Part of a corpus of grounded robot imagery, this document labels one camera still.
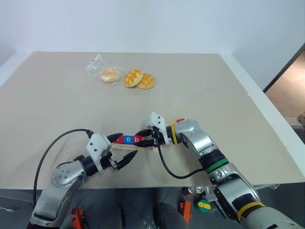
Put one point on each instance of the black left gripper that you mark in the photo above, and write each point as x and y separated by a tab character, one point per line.
108	161

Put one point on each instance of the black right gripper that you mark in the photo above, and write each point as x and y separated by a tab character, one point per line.
155	136

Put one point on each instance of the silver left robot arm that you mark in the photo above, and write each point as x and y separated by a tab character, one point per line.
62	176

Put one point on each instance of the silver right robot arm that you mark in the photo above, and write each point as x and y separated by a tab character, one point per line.
200	140

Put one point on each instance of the red letter r block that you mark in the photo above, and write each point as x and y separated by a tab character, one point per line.
119	140

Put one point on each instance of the wooden letter tray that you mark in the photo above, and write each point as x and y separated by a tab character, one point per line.
128	147

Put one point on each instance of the red letter b block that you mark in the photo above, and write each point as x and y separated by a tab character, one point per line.
137	140

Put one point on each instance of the blue letter o block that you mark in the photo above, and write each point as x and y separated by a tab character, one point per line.
128	140

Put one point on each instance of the golden crisscross pineapple bun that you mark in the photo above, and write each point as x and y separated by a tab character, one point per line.
148	82
133	77

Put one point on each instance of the beige table cover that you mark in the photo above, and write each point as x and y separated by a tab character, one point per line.
71	107

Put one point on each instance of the plain round wrapped bun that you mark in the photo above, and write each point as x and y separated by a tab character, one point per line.
109	75

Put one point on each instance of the silver drink cans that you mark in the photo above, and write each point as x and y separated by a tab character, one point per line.
196	190

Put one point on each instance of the orange black tool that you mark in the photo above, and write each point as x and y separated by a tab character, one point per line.
76	218

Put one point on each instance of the dark rounded shape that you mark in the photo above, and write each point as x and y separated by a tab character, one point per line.
169	217

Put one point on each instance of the orange plastic object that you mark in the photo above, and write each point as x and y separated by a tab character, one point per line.
186	211

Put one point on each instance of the bun in clear plastic bag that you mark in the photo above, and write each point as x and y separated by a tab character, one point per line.
93	65

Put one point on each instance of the green yellow round object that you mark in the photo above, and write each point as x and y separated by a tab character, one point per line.
204	206

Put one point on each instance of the brown wooden cabinet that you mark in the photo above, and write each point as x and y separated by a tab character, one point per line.
286	100

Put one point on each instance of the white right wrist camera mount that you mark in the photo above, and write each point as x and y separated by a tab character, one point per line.
157	121

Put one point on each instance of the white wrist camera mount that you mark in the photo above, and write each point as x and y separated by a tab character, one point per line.
97	145
157	121

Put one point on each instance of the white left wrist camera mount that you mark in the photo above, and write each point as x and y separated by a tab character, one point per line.
97	145

